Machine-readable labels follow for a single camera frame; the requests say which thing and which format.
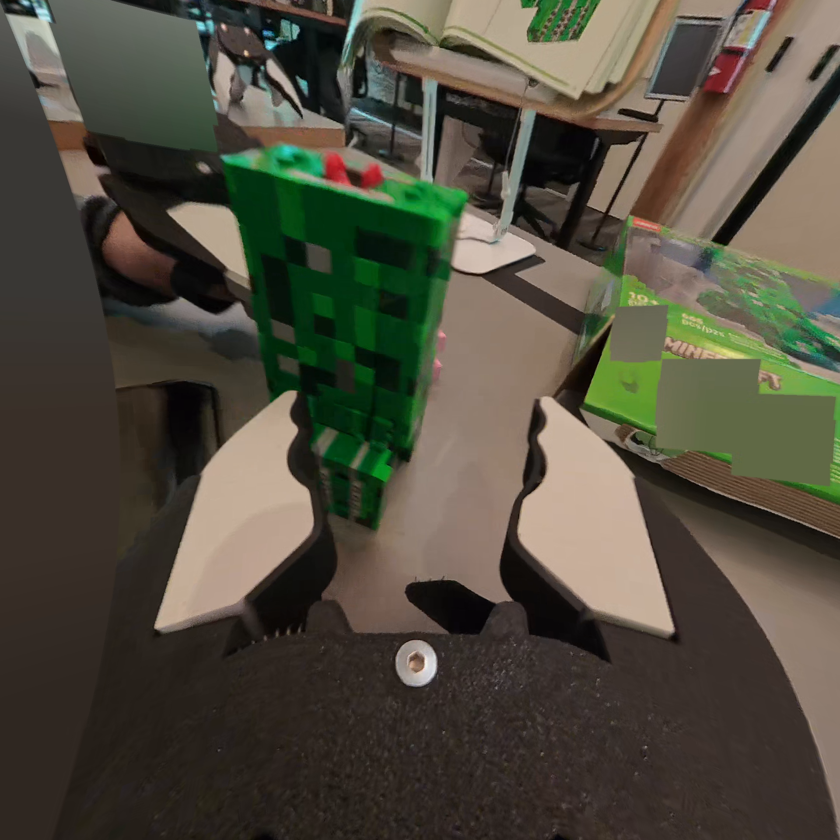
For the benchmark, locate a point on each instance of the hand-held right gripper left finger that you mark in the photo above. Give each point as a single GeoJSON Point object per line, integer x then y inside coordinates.
{"type": "Point", "coordinates": [249, 512]}

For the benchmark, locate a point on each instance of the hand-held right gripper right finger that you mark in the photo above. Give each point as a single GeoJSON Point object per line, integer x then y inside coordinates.
{"type": "Point", "coordinates": [577, 512]}

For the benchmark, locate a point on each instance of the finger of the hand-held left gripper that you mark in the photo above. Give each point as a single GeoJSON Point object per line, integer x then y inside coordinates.
{"type": "Point", "coordinates": [213, 236]}

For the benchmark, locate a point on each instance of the green lego tower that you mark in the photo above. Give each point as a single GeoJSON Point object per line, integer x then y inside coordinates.
{"type": "Point", "coordinates": [354, 315]}

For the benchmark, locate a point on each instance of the pink lego pig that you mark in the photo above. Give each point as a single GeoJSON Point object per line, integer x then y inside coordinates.
{"type": "Point", "coordinates": [441, 358]}

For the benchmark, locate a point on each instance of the green lego set box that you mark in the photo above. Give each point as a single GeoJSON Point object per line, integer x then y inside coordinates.
{"type": "Point", "coordinates": [709, 315]}

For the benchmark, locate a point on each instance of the person's left hand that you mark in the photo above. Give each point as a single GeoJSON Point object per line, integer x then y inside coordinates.
{"type": "Point", "coordinates": [138, 262]}

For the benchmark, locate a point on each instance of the black plastic tray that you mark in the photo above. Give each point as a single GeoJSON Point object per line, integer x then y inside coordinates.
{"type": "Point", "coordinates": [164, 433]}

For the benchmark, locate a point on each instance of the light wooden table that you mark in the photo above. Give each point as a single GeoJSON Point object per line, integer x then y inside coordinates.
{"type": "Point", "coordinates": [315, 128]}

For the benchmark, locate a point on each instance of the black and white toy figure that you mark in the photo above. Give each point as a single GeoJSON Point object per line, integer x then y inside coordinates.
{"type": "Point", "coordinates": [253, 59]}

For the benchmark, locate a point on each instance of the white book stand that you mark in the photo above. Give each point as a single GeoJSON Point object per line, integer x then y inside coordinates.
{"type": "Point", "coordinates": [499, 253]}

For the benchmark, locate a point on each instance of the open instruction booklet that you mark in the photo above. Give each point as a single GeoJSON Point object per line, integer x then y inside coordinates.
{"type": "Point", "coordinates": [512, 39]}

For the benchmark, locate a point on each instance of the brown top black leg desk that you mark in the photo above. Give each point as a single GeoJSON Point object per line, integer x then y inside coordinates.
{"type": "Point", "coordinates": [590, 108]}

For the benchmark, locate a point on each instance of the red fire extinguisher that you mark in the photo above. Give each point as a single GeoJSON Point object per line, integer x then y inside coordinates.
{"type": "Point", "coordinates": [738, 46]}

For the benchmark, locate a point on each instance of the grey framed wall screen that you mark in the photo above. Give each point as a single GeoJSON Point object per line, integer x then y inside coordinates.
{"type": "Point", "coordinates": [686, 56]}

